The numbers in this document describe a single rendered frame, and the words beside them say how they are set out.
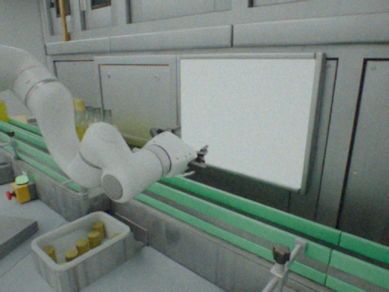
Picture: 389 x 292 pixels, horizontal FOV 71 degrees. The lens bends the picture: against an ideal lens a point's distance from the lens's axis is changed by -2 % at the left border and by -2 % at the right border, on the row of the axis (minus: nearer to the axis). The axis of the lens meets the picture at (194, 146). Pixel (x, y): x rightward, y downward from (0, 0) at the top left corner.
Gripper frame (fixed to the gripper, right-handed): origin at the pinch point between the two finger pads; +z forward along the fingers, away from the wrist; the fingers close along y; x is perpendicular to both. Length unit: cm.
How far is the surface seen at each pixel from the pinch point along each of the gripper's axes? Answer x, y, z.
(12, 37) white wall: -222, -545, 288
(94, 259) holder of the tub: -31.4, -1.5, -23.6
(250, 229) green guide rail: -4.0, 24.7, -9.5
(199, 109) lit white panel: 2.7, -6.1, 13.1
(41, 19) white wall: -184, -552, 354
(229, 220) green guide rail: -6.5, 20.1, -8.5
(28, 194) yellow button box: -62, -50, -7
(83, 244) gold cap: -35.2, -8.2, -20.8
